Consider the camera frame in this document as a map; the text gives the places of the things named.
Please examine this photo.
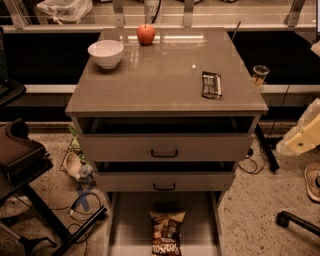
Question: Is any grey drawer cabinet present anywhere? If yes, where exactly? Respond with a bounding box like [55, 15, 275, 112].
[66, 28, 267, 255]

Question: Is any black office chair base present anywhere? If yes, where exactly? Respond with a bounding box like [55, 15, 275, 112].
[276, 211, 320, 237]

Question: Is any middle drawer with handle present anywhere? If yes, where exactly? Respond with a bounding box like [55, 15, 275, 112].
[94, 161, 235, 192]

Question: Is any brown chip bag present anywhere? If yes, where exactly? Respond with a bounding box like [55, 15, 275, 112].
[150, 211, 186, 256]

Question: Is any plastic cup with drink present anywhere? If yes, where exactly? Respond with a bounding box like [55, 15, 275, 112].
[252, 65, 270, 88]

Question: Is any open bottom drawer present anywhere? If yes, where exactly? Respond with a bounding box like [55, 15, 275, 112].
[107, 192, 225, 256]

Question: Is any white bowl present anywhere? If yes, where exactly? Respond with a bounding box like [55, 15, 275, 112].
[88, 40, 124, 69]

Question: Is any black floor cable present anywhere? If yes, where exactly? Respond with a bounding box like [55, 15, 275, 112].
[237, 148, 268, 175]

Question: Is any black snack bar wrapper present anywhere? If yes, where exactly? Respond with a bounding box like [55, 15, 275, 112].
[202, 71, 222, 100]

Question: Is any top drawer with handle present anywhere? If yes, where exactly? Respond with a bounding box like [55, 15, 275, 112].
[78, 117, 254, 162]

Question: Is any black metal floor bar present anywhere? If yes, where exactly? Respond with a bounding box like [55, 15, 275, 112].
[255, 124, 280, 172]

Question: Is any tan sneaker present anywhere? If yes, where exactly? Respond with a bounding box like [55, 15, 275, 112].
[304, 162, 320, 203]

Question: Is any crumpled trash on floor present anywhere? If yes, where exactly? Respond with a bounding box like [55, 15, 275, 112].
[60, 126, 95, 184]

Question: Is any clear plastic bag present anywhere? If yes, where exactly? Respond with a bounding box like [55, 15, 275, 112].
[37, 0, 93, 24]

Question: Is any red apple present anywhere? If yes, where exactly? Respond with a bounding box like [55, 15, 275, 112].
[136, 24, 156, 45]

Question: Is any dark side table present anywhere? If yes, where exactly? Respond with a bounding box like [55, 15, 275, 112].
[0, 79, 108, 256]

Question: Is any drawer with handle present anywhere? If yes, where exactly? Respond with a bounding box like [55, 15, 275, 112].
[94, 161, 235, 192]
[78, 117, 254, 162]

